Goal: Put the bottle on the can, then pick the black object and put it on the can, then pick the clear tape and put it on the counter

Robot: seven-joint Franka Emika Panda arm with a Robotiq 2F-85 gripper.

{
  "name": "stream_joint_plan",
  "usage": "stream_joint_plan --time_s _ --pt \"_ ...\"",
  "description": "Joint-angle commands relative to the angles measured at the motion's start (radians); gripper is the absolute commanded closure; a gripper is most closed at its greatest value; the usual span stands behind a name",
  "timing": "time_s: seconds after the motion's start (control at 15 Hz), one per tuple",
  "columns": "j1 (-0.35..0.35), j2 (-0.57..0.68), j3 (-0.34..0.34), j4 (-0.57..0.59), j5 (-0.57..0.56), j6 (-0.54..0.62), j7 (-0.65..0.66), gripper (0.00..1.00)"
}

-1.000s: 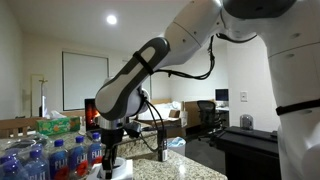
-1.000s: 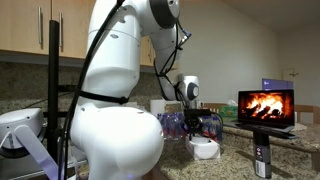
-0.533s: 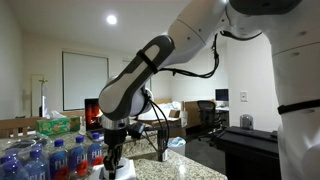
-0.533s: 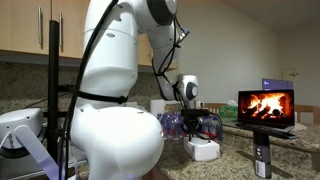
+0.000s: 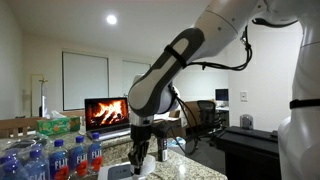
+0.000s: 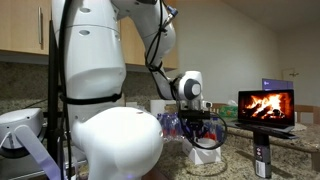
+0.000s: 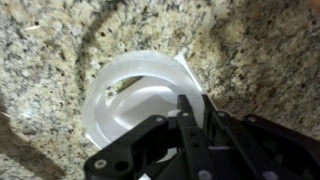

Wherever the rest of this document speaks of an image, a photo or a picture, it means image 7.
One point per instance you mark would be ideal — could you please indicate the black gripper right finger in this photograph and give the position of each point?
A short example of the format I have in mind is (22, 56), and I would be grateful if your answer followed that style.
(240, 140)

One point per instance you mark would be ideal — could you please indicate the white square box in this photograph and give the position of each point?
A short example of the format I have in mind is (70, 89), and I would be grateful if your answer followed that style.
(190, 71)

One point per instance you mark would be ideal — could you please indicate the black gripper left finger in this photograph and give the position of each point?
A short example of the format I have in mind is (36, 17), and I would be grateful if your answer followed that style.
(186, 133)

